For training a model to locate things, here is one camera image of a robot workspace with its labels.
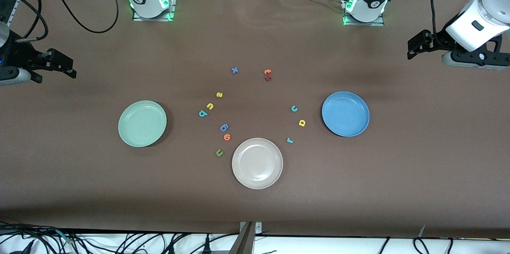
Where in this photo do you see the green plate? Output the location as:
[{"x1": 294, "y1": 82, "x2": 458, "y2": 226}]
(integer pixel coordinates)
[{"x1": 118, "y1": 100, "x2": 167, "y2": 148}]

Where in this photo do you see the blue plate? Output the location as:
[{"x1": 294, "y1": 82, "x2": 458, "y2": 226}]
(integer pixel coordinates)
[{"x1": 322, "y1": 91, "x2": 370, "y2": 137}]

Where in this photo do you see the brown table cover sheet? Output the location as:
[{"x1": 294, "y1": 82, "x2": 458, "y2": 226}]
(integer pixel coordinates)
[{"x1": 0, "y1": 0, "x2": 510, "y2": 238}]

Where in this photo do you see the beige plate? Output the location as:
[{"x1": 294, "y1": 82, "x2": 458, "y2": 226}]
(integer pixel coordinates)
[{"x1": 231, "y1": 138, "x2": 284, "y2": 190}]

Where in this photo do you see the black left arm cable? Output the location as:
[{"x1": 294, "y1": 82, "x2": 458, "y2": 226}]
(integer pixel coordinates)
[{"x1": 428, "y1": 0, "x2": 445, "y2": 46}]

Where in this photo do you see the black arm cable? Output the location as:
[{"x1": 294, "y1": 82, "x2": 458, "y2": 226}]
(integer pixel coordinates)
[
  {"x1": 428, "y1": 0, "x2": 445, "y2": 46},
  {"x1": 16, "y1": 0, "x2": 119, "y2": 43}
]

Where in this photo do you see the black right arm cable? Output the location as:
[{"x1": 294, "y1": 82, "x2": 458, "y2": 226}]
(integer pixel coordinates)
[{"x1": 16, "y1": 0, "x2": 119, "y2": 43}]

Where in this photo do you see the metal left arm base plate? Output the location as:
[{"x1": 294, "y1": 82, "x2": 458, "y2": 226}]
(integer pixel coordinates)
[{"x1": 343, "y1": 0, "x2": 385, "y2": 27}]

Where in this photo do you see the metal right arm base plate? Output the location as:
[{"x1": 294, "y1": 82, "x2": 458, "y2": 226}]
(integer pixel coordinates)
[{"x1": 132, "y1": 0, "x2": 176, "y2": 22}]

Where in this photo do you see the metal table edge bracket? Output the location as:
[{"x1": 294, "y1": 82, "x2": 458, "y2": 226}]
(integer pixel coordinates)
[{"x1": 238, "y1": 221, "x2": 263, "y2": 254}]

